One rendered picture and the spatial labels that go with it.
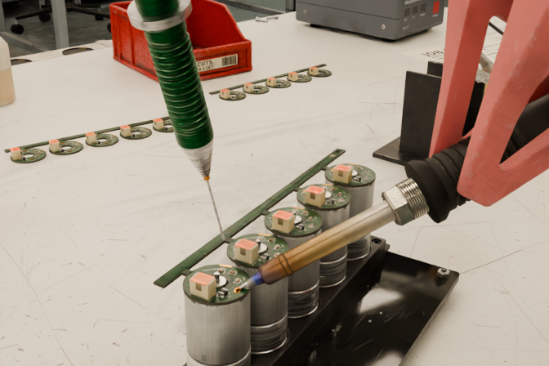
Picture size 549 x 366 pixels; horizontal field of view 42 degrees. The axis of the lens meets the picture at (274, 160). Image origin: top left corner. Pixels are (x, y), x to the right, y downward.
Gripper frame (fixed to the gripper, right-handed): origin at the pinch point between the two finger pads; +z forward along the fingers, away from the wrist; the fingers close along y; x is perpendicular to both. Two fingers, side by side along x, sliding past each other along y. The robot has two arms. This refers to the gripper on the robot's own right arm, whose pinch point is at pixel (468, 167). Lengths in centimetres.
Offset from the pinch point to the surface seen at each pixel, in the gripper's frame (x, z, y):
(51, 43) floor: 8, 92, -363
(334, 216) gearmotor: -0.5, 5.5, -5.3
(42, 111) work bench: -10.6, 17.7, -38.8
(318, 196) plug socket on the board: -1.6, 5.0, -5.6
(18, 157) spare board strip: -11.6, 18.1, -28.3
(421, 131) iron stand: 11.6, 2.2, -22.0
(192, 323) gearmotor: -6.3, 9.7, 0.0
